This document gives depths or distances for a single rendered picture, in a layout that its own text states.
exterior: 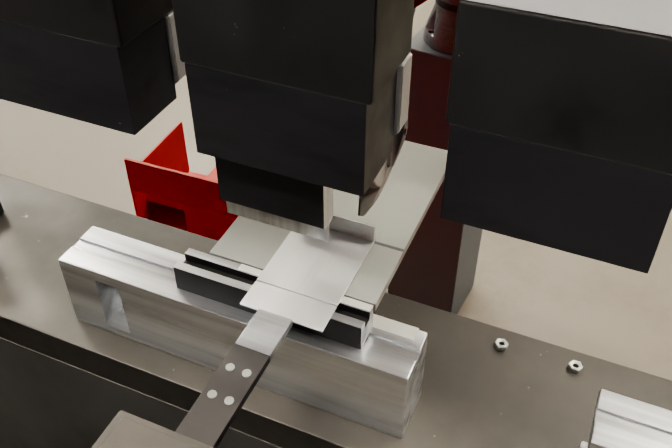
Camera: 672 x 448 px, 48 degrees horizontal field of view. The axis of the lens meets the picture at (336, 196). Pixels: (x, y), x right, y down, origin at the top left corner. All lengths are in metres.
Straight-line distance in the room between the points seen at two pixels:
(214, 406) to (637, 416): 0.36
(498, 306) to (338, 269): 1.39
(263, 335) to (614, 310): 1.59
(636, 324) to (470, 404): 1.39
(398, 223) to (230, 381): 0.26
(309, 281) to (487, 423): 0.23
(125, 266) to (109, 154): 1.88
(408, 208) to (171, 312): 0.27
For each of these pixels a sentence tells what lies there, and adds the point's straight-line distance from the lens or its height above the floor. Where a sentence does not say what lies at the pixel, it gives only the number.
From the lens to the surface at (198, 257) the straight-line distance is 0.78.
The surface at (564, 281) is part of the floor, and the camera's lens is 2.23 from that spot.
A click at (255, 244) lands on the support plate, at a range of 0.78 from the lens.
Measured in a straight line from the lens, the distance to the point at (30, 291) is 0.97.
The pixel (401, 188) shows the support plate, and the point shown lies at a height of 1.00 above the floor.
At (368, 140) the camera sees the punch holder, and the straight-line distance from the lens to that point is 0.54.
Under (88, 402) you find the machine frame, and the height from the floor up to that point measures 0.76.
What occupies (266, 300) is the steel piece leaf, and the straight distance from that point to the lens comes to 0.72.
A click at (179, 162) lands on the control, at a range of 1.34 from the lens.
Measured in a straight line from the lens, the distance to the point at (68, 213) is 1.07.
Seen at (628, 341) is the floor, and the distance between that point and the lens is 2.13.
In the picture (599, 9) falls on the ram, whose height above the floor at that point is 1.35.
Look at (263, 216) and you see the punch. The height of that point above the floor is 1.09.
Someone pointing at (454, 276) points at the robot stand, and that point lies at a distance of 1.90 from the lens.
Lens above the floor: 1.53
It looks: 39 degrees down
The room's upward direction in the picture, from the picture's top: straight up
